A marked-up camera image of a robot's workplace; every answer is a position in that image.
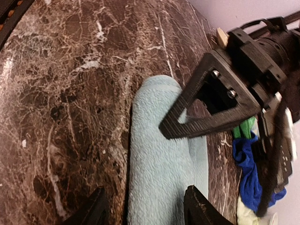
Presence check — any royal blue towel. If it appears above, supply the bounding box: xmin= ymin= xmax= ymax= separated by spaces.
xmin=232 ymin=133 xmax=287 ymax=213

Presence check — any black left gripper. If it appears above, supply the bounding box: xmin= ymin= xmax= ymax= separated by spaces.
xmin=226 ymin=17 xmax=300 ymax=107

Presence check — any black front rail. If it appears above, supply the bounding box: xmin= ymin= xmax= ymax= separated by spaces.
xmin=0 ymin=0 xmax=34 ymax=49

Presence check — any light blue towel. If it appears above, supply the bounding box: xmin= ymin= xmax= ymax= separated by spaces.
xmin=127 ymin=75 xmax=209 ymax=225

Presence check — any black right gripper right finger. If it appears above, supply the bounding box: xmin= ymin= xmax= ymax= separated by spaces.
xmin=183 ymin=185 xmax=231 ymax=225

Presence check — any green towel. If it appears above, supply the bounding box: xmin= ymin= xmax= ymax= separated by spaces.
xmin=232 ymin=117 xmax=255 ymax=139

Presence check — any cream yellow cloth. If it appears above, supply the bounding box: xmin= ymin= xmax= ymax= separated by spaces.
xmin=236 ymin=196 xmax=259 ymax=225

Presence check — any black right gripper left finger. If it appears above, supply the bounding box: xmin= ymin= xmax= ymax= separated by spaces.
xmin=62 ymin=187 xmax=108 ymax=225

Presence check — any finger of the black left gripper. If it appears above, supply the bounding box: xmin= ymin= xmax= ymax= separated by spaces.
xmin=159 ymin=52 xmax=261 ymax=139

